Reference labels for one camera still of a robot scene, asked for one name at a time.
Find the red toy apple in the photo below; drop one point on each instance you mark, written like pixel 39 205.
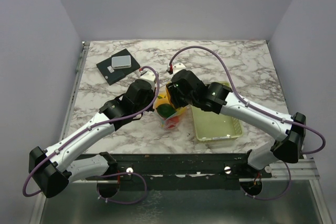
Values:
pixel 172 122

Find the small white device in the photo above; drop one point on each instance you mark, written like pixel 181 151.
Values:
pixel 121 62

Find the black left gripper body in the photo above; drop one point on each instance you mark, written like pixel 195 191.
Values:
pixel 149 100

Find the black flat box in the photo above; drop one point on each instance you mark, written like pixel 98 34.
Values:
pixel 114 75

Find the yellow toy lemon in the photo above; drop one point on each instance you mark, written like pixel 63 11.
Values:
pixel 180 111

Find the clear zip top bag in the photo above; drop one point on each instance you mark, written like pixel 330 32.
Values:
pixel 162 120

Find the orange yellow toy mango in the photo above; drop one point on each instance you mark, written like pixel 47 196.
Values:
pixel 169 87

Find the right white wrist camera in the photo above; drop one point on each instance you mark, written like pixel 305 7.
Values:
pixel 175 68

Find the pale green plastic basket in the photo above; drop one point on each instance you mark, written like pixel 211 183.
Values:
pixel 209 123

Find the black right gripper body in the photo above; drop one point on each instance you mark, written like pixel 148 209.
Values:
pixel 178 99

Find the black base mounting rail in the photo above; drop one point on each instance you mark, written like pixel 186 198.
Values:
pixel 185 171

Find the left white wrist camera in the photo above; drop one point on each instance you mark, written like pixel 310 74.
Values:
pixel 149 75

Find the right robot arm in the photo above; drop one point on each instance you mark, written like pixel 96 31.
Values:
pixel 285 130

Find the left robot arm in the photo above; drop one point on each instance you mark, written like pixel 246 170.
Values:
pixel 55 167

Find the green toy fruit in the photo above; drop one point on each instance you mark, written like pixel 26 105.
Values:
pixel 165 110

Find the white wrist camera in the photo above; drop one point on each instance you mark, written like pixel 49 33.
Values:
pixel 175 68
pixel 149 75

